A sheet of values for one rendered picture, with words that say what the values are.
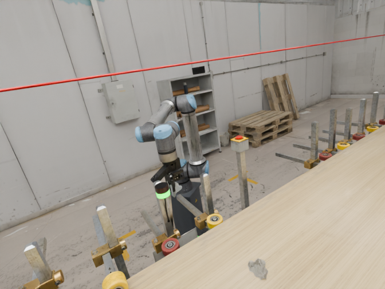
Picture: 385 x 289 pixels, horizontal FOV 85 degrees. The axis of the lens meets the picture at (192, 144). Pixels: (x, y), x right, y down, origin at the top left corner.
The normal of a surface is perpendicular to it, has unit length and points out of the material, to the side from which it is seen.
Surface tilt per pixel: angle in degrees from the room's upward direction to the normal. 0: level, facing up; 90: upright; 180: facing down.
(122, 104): 90
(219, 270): 0
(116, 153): 90
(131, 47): 90
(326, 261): 0
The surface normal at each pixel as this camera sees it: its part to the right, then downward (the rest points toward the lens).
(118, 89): 0.56, 0.18
